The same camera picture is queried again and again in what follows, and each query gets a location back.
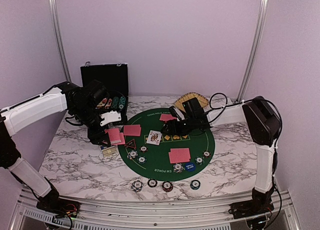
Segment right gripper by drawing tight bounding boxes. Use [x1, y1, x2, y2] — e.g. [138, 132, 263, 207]
[160, 116, 196, 136]

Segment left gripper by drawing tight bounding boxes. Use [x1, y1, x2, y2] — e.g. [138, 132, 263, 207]
[71, 102, 111, 147]

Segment dealt card seat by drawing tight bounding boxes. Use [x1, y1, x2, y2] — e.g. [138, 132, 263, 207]
[123, 125, 131, 136]
[159, 113, 171, 121]

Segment placed hundred chip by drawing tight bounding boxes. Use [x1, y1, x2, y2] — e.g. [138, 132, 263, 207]
[203, 151, 211, 158]
[139, 146, 148, 153]

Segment placed fifty chip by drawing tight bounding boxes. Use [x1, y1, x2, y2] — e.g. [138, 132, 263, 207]
[137, 156, 147, 164]
[195, 157, 204, 165]

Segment blue small blind button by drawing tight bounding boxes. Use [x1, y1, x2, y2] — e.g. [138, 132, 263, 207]
[184, 162, 196, 172]

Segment red-backed playing card deck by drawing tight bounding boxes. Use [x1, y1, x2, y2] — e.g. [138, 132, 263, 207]
[105, 128, 125, 145]

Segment placed ten chips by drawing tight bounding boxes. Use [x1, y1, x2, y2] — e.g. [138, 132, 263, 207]
[173, 163, 184, 173]
[127, 150, 138, 160]

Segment triangular all-in button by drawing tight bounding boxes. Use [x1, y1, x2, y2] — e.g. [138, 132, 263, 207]
[124, 139, 137, 149]

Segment green fifty chip stack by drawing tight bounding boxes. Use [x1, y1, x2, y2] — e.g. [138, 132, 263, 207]
[190, 180, 201, 190]

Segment hundred chip front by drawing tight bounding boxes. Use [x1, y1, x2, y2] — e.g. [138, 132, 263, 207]
[147, 179, 158, 188]

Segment blue ten chip stack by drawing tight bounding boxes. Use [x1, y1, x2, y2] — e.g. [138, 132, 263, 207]
[131, 180, 143, 193]

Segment dealt card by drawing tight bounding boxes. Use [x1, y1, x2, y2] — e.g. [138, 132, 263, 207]
[168, 152, 185, 164]

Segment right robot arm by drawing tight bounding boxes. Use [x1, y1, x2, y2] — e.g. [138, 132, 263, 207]
[161, 96, 283, 214]

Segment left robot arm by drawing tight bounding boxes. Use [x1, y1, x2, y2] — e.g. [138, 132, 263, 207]
[0, 80, 110, 213]

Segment woven bamboo tray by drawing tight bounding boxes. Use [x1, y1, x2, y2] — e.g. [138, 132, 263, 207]
[174, 92, 209, 111]

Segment card deck in case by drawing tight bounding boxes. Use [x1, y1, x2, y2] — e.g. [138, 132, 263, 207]
[97, 98, 113, 109]

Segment green chip row in case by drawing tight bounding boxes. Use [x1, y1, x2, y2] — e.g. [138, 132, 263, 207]
[110, 96, 120, 110]

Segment teal chip row in case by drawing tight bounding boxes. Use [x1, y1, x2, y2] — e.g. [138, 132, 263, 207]
[118, 96, 126, 110]

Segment black poker chip case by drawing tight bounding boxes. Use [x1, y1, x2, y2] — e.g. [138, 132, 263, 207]
[80, 63, 129, 125]

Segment blue gold card box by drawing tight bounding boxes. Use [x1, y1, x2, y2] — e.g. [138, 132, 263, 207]
[100, 146, 118, 158]

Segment round green poker mat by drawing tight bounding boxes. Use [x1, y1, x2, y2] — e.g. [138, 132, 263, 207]
[118, 108, 215, 182]

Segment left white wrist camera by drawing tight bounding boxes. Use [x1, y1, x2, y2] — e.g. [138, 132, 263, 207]
[100, 111, 122, 126]

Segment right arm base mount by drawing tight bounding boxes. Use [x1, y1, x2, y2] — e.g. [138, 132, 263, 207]
[228, 200, 275, 219]

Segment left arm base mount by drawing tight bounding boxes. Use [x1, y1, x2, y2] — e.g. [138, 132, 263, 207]
[36, 199, 80, 218]

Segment left aluminium frame post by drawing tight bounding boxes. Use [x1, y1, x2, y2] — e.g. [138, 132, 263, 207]
[48, 0, 72, 82]

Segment aluminium frame post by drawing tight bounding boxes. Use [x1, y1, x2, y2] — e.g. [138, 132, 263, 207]
[48, 0, 72, 82]
[236, 0, 269, 101]

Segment front aluminium rail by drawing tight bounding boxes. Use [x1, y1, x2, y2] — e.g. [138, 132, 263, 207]
[4, 188, 302, 230]

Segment right aluminium frame post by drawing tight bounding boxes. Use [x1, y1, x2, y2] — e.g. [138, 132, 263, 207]
[236, 0, 269, 101]

